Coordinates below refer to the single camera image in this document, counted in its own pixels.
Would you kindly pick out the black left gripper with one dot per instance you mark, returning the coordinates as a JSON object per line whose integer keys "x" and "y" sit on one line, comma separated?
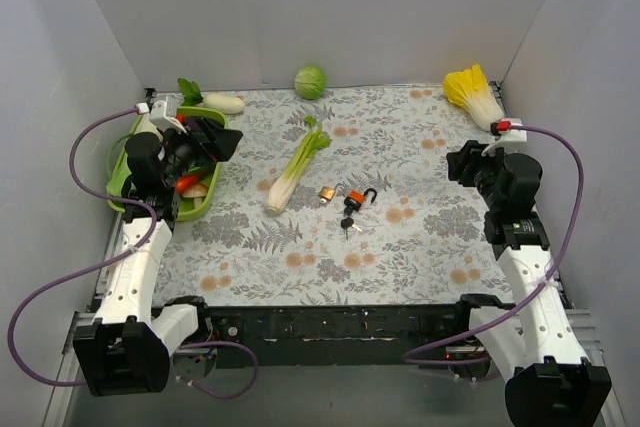
{"x": 201, "y": 136}

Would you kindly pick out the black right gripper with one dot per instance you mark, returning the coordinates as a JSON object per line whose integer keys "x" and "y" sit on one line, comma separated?
{"x": 468, "y": 167}

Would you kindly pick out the orange black padlock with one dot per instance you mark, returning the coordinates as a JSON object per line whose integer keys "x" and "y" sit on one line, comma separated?
{"x": 354, "y": 201}

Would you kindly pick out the brass padlock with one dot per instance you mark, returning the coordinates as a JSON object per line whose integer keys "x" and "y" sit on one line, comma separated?
{"x": 327, "y": 193}

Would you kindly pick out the black head keys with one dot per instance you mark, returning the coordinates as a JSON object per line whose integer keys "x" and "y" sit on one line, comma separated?
{"x": 348, "y": 225}

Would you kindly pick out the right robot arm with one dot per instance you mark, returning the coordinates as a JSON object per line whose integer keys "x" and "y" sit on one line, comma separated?
{"x": 549, "y": 379}

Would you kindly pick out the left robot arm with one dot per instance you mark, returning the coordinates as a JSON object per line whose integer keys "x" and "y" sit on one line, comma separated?
{"x": 126, "y": 349}

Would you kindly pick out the white cucumber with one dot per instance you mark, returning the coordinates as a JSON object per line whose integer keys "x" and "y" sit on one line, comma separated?
{"x": 227, "y": 104}

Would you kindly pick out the green leafy herb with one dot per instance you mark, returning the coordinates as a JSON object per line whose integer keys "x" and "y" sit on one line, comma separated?
{"x": 190, "y": 91}

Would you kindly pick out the red pepper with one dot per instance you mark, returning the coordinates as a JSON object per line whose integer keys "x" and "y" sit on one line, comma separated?
{"x": 188, "y": 181}

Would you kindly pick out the brown mushroom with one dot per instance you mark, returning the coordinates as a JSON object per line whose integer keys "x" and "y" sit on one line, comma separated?
{"x": 196, "y": 191}

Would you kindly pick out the green plastic basket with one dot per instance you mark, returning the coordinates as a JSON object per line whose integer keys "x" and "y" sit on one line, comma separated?
{"x": 193, "y": 208}

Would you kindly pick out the yellow napa cabbage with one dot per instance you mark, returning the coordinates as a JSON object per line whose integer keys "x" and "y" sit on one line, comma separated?
{"x": 470, "y": 90}

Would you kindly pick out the celery stalk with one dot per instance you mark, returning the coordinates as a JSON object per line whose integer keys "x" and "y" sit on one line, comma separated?
{"x": 283, "y": 188}

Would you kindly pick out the long green white cabbage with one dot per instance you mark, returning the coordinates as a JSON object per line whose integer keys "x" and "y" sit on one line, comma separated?
{"x": 116, "y": 164}

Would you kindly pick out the round green cabbage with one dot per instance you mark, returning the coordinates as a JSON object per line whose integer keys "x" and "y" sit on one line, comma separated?
{"x": 310, "y": 82}

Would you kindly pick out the floral table mat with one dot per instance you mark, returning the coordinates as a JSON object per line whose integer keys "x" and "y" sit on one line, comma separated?
{"x": 422, "y": 239}

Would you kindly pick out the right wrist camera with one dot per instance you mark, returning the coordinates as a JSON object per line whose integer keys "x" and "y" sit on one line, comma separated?
{"x": 508, "y": 136}

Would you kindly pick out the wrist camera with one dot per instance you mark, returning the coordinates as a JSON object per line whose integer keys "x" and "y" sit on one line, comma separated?
{"x": 508, "y": 136}
{"x": 163, "y": 115}

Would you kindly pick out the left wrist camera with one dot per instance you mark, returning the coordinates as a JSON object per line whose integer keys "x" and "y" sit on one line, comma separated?
{"x": 163, "y": 115}

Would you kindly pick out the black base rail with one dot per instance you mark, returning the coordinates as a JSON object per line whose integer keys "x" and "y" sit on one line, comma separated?
{"x": 333, "y": 335}

